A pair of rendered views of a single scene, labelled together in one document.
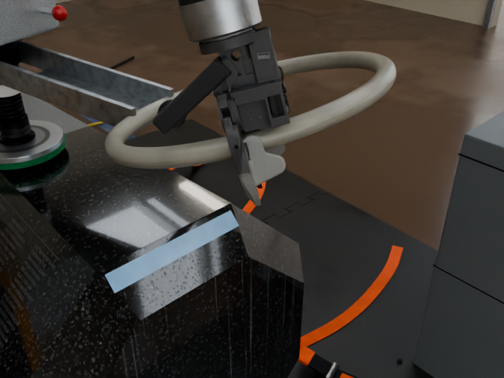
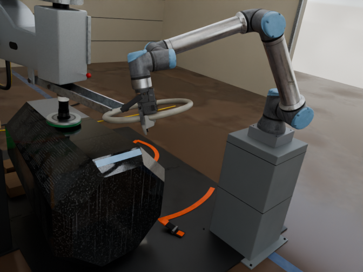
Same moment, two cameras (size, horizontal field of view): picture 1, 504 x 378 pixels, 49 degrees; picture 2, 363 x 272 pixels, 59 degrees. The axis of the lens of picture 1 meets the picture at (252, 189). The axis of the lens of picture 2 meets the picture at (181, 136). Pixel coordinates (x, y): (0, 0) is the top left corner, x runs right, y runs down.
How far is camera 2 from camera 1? 83 cm
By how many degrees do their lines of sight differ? 9
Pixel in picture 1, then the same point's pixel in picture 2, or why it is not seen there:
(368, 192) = (204, 165)
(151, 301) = (108, 172)
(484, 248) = (234, 177)
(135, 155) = (113, 119)
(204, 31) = (136, 87)
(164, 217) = (116, 148)
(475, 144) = (231, 137)
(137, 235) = (106, 151)
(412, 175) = not seen: hidden behind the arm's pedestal
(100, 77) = (99, 98)
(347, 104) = (173, 110)
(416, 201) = not seen: hidden behind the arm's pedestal
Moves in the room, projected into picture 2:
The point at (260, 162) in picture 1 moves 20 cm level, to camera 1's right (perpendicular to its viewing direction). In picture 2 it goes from (147, 122) to (190, 127)
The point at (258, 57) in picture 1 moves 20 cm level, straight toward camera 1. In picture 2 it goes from (149, 95) to (145, 109)
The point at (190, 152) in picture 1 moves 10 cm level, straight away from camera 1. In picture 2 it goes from (129, 119) to (129, 111)
